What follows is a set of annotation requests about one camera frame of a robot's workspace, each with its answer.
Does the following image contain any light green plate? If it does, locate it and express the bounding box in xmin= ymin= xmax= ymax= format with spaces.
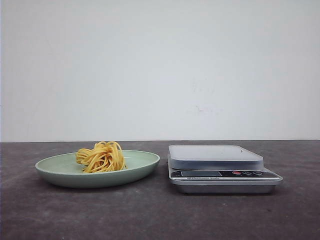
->
xmin=35 ymin=150 xmax=161 ymax=189

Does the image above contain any silver digital kitchen scale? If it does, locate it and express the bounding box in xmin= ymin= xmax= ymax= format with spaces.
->
xmin=167 ymin=144 xmax=283 ymax=194

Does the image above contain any yellow vermicelli noodle bundle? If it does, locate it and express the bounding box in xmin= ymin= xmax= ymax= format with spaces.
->
xmin=75 ymin=141 xmax=128 ymax=174

